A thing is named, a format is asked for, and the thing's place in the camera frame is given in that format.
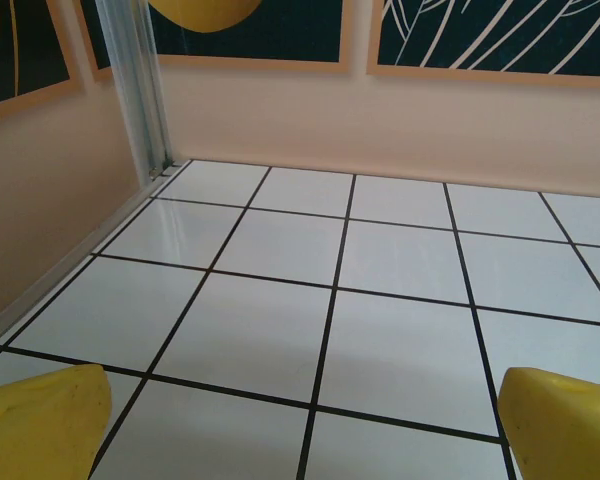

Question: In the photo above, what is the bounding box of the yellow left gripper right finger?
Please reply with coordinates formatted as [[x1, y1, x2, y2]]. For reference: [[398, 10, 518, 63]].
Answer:
[[497, 367, 600, 480]]

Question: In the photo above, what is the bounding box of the aluminium corner post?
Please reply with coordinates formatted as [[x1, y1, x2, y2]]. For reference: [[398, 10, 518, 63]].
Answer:
[[95, 0, 175, 182]]

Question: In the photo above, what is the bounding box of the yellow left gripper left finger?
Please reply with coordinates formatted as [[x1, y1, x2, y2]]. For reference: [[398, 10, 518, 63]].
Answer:
[[0, 363, 113, 480]]

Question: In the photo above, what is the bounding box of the wall panel with golden oval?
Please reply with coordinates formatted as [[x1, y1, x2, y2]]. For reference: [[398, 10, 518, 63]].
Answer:
[[147, 0, 357, 76]]

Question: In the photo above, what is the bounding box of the aluminium table edge rail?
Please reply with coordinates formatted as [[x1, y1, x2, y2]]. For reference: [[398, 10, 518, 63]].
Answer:
[[0, 162, 184, 351]]

